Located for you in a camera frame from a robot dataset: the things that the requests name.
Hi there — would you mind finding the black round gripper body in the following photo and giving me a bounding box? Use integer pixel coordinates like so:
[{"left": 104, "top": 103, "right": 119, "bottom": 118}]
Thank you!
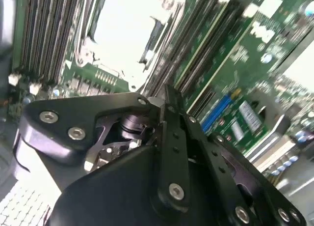
[{"left": 48, "top": 143, "right": 237, "bottom": 226}]

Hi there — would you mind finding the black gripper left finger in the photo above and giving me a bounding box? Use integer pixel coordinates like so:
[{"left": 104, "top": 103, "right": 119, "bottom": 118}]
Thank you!
[{"left": 13, "top": 84, "right": 192, "bottom": 213}]

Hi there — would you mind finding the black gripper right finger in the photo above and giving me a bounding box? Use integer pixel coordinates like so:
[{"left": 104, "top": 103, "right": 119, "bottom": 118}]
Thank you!
[{"left": 175, "top": 93, "right": 308, "bottom": 226}]

